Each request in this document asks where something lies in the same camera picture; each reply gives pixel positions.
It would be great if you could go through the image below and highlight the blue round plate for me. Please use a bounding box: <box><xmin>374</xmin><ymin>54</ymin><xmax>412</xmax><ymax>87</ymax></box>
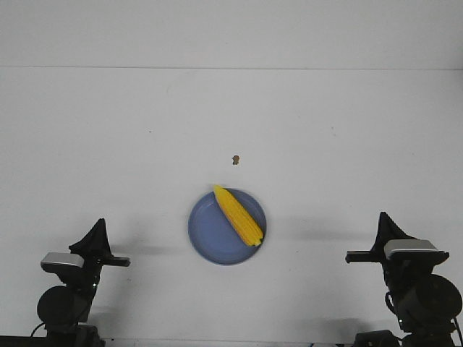
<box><xmin>187</xmin><ymin>192</ymin><xmax>260</xmax><ymax>265</ymax></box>

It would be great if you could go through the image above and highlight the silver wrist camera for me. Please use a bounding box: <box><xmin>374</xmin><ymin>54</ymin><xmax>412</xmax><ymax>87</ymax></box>
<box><xmin>383</xmin><ymin>239</ymin><xmax>438</xmax><ymax>260</ymax></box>
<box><xmin>41</xmin><ymin>252</ymin><xmax>85</xmax><ymax>274</ymax></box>

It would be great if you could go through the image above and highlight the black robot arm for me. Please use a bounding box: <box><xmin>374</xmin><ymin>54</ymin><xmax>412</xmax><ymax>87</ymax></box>
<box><xmin>345</xmin><ymin>212</ymin><xmax>462</xmax><ymax>346</ymax></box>
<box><xmin>37</xmin><ymin>218</ymin><xmax>130</xmax><ymax>346</ymax></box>

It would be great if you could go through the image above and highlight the yellow corn cob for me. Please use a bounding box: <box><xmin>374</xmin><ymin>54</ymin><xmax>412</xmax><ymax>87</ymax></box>
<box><xmin>213</xmin><ymin>185</ymin><xmax>263</xmax><ymax>247</ymax></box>

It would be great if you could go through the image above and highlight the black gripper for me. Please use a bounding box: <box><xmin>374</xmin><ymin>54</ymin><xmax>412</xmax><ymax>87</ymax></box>
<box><xmin>345</xmin><ymin>212</ymin><xmax>449</xmax><ymax>289</ymax></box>
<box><xmin>57</xmin><ymin>218</ymin><xmax>131</xmax><ymax>294</ymax></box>

